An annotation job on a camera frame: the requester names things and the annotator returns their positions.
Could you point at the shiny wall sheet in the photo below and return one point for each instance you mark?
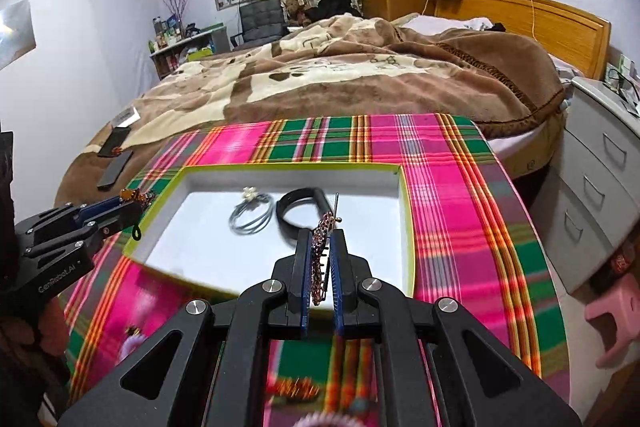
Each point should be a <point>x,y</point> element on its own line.
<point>15,34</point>

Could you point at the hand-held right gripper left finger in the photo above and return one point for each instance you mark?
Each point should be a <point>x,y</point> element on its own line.
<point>302,272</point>

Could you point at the wooden bed headboard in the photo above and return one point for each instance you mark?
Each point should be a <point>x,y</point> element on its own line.
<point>560,27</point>

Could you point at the small orange hair clip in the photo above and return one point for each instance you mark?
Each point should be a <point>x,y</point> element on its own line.
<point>295,389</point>

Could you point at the white pillow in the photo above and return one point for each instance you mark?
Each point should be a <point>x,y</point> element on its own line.
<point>450,23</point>

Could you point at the beaded sparkly hair clip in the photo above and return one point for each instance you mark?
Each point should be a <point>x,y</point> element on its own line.
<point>320,257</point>

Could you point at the group of bottles on desk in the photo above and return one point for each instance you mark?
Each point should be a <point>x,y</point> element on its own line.
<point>167,32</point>

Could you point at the white shelf desk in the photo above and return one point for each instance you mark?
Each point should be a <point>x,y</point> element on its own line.
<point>200,38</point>

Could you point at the yellow-green tray with white inside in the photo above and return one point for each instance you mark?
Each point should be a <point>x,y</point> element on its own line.
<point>210,217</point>

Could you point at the pink plastic stool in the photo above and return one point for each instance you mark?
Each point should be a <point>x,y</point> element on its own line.
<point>615,322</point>

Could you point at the long black phone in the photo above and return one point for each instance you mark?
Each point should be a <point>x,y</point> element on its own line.
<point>115,170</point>

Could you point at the black clothing pile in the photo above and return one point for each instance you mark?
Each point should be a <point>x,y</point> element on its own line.
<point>335,2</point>

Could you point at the black chair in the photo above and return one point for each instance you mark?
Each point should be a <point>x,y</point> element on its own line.
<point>260,22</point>

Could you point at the white card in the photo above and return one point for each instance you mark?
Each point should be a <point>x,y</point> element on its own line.
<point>125,117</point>

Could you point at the green box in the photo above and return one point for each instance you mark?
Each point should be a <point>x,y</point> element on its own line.
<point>200,55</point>

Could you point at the red patterned bag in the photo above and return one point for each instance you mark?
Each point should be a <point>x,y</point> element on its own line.
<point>622,264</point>

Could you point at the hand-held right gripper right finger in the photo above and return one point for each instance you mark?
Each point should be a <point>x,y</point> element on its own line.
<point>340,272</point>

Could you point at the brown teddy bear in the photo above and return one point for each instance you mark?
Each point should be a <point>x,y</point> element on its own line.
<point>295,7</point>

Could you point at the black glasses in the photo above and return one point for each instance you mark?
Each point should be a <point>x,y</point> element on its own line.
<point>622,82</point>

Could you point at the brown and cream fleece blanket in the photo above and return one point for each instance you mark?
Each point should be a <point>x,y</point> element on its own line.
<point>350,82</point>

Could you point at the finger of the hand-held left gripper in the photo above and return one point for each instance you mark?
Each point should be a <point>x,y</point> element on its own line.
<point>117,222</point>
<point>102,208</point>

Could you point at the small boxes on nightstand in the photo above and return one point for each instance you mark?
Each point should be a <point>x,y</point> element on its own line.
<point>627,67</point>

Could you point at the black wrist band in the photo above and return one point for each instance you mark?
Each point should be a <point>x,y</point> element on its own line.
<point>300,193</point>

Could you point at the white nightstand with drawers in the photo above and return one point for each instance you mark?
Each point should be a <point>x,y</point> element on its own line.
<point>590,187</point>

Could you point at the pink green plaid cloth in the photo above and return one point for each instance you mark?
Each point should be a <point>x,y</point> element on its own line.
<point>450,207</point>

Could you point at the black phone with orange charm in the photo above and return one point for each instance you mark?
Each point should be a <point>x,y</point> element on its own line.
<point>114,142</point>

